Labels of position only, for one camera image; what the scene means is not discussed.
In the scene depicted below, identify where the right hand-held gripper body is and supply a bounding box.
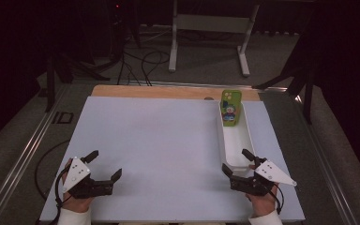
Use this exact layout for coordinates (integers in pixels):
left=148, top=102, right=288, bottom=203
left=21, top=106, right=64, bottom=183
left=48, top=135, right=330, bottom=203
left=230, top=156, right=298, bottom=198

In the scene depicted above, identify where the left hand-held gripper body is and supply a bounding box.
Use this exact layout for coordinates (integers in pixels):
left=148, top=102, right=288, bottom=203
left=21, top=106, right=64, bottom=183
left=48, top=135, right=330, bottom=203
left=61, top=157, right=115, bottom=200

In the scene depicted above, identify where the white plastic bin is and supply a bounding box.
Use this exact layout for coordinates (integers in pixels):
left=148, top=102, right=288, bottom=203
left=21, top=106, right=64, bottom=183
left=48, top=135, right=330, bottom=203
left=216, top=99, right=259, bottom=176

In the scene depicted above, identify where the green cartoon phone case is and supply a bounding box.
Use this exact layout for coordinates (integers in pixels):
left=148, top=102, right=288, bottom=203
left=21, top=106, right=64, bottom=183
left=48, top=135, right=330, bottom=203
left=219, top=89, right=244, bottom=128

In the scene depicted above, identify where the person's right hand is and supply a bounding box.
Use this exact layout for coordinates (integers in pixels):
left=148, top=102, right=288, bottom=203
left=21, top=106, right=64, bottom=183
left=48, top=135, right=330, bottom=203
left=246, top=185, right=279, bottom=219

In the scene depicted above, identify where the person's left hand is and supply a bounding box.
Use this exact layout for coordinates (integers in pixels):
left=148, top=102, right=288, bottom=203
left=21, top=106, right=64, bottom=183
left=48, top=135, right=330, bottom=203
left=60, top=157, right=95, bottom=214

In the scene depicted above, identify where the white table board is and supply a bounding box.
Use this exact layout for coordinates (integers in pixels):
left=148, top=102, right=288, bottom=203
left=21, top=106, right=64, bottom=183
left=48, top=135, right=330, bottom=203
left=38, top=95, right=307, bottom=223

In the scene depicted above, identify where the black tripod stand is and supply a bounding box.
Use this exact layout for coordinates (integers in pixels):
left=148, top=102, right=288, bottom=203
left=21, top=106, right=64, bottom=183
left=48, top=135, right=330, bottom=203
left=43, top=46, right=111, bottom=113
left=252, top=52, right=315, bottom=126

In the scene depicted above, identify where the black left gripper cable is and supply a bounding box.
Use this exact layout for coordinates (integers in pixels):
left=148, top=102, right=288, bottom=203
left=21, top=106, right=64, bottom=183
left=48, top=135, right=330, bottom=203
left=34, top=139, right=73, bottom=225

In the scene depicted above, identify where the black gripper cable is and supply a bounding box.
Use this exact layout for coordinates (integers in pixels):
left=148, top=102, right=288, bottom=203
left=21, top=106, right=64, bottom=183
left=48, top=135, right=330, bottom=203
left=266, top=183, right=285, bottom=216
left=34, top=139, right=73, bottom=225

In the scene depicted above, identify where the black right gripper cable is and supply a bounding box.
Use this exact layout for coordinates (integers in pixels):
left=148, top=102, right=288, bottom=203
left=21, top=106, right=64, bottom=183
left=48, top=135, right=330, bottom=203
left=266, top=183, right=285, bottom=216

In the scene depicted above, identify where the black floor cable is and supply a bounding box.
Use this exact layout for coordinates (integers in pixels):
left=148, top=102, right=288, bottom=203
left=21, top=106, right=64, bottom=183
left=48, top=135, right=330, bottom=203
left=141, top=50, right=171, bottom=87
left=116, top=51, right=143, bottom=87

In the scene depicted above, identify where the white metal desk frame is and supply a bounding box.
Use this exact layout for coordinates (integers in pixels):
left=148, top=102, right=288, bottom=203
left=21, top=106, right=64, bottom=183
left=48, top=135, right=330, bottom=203
left=168, top=0, right=261, bottom=78

